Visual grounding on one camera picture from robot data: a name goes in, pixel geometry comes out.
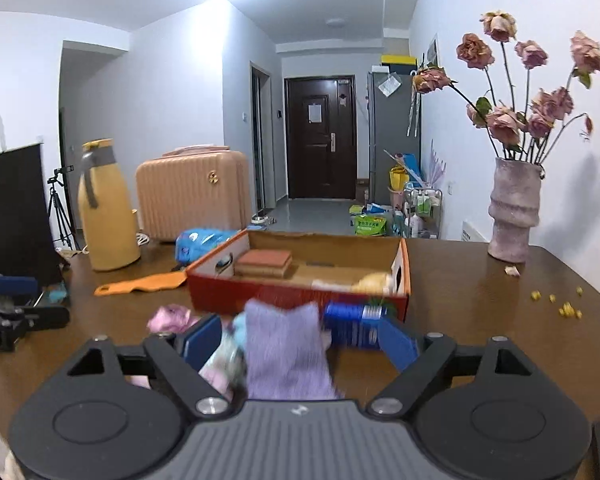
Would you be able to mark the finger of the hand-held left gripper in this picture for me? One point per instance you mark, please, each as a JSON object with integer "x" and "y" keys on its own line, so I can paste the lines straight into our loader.
{"x": 15, "y": 286}
{"x": 35, "y": 316}

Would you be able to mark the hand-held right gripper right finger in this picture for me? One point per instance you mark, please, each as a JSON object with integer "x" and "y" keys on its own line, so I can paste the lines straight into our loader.
{"x": 397, "y": 344}

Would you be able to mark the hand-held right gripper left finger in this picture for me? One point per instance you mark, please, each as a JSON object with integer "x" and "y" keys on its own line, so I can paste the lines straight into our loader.
{"x": 204, "y": 341}

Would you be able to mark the light blue plush toy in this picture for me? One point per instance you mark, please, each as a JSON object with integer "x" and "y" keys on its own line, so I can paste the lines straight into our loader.
{"x": 238, "y": 327}

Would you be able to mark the pink satin scrunchie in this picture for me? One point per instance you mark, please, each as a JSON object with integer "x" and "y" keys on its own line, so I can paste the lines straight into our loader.
{"x": 172, "y": 319}

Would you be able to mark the purple knit cloth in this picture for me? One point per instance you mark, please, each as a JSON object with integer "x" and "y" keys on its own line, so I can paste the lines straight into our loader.
{"x": 286, "y": 350}

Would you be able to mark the red cardboard box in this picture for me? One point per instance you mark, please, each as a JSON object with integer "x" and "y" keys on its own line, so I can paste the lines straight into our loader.
{"x": 300, "y": 295}

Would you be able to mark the pale floral cloth pouch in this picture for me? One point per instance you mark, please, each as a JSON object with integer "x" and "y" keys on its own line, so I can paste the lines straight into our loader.
{"x": 224, "y": 367}

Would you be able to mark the blue drink carton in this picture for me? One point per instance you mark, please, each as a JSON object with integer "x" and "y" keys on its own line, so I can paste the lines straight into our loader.
{"x": 352, "y": 325}

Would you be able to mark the yellow plush toy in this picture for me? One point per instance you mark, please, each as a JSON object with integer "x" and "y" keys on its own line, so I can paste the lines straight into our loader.
{"x": 375, "y": 282}

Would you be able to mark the black paper bag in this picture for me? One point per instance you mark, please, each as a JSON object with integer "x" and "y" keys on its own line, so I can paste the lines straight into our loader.
{"x": 12, "y": 210}

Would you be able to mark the black tripod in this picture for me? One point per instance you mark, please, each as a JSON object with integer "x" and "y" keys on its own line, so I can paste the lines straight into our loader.
{"x": 60, "y": 205}

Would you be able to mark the brown wooden block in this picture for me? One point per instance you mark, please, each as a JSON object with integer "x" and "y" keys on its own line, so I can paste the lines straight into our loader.
{"x": 262, "y": 262}

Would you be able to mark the blue tissue pack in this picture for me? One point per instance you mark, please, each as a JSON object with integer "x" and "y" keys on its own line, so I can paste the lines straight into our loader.
{"x": 205, "y": 242}

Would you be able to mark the yellow thermos jug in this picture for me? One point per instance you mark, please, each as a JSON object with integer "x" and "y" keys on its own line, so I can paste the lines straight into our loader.
{"x": 107, "y": 210}

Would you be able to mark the green bag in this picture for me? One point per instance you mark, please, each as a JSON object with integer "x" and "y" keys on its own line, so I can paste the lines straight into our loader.
{"x": 370, "y": 225}

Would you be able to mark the peach ribbed suitcase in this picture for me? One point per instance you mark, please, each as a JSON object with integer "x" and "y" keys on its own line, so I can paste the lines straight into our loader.
{"x": 192, "y": 192}

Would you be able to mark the yellow bucket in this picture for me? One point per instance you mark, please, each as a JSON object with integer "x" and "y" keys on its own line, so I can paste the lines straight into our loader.
{"x": 399, "y": 179}

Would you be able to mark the scattered yellow crumbs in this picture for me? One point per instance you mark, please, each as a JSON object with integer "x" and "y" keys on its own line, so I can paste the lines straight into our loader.
{"x": 567, "y": 309}

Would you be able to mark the pink textured vase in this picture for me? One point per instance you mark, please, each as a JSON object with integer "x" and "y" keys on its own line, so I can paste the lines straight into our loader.
{"x": 515, "y": 210}

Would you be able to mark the grey refrigerator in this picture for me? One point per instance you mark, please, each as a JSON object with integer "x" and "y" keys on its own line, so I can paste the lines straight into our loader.
{"x": 392, "y": 140}

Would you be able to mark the dark brown door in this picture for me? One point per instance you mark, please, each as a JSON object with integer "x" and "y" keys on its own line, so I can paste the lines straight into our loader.
{"x": 320, "y": 145}

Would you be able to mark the dried pink roses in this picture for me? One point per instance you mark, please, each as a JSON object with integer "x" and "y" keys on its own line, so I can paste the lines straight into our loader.
{"x": 520, "y": 110}

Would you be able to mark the yellow box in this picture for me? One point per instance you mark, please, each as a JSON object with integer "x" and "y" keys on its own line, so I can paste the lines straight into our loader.
{"x": 399, "y": 64}

